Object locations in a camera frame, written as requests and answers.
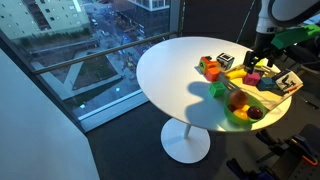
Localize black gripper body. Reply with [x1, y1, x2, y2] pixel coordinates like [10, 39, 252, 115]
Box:
[249, 31, 279, 60]

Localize light green block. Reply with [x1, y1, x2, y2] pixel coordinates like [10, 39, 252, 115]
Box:
[208, 81, 227, 99]

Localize yellow-green block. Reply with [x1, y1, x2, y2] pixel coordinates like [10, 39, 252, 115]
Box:
[254, 57, 268, 68]

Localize dark grey block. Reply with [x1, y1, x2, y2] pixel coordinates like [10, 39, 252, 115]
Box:
[253, 66, 272, 78]

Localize pink block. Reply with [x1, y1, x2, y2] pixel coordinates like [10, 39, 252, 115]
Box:
[242, 71, 261, 87]

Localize teal block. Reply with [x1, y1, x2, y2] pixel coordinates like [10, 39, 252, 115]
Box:
[256, 77, 276, 92]

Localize wooden tray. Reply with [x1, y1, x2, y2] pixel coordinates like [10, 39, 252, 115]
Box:
[215, 59, 304, 111]

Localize small orange block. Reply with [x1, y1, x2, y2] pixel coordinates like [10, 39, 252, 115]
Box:
[204, 66, 222, 82]

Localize yellow banana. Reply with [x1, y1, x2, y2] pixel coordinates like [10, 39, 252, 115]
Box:
[225, 68, 248, 81]

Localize black and white cube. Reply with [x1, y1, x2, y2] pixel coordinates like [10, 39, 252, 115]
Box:
[216, 52, 236, 71]

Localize thin diagonal pole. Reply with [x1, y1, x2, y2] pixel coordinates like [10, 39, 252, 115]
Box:
[236, 0, 257, 44]

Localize orange fruit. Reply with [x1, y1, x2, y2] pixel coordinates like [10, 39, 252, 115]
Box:
[229, 89, 250, 109]

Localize orange cube with green print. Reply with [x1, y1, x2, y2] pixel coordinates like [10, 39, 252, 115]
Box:
[198, 55, 219, 75]

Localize dark red apple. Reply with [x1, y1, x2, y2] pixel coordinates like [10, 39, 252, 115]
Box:
[246, 105, 264, 120]

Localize yellow lemon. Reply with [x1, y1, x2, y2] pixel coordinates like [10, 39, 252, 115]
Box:
[232, 108, 249, 121]

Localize black pen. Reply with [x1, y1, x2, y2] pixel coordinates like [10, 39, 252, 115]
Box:
[295, 94, 320, 110]

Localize green plastic bowl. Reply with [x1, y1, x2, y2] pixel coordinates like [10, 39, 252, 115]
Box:
[223, 91, 268, 127]

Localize black and blue clamp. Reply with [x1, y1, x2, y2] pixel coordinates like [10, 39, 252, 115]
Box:
[255, 129, 288, 158]
[226, 157, 278, 180]

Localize clamp with orange trigger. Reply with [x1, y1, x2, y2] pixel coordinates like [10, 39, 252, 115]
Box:
[289, 133, 319, 167]

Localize metal window handrail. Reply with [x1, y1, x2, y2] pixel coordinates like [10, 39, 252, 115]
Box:
[32, 30, 178, 75]

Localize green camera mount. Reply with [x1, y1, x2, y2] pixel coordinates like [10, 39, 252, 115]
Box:
[270, 24, 320, 50]

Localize white table pedestal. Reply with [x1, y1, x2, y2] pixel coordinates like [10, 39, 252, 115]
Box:
[160, 117, 212, 165]

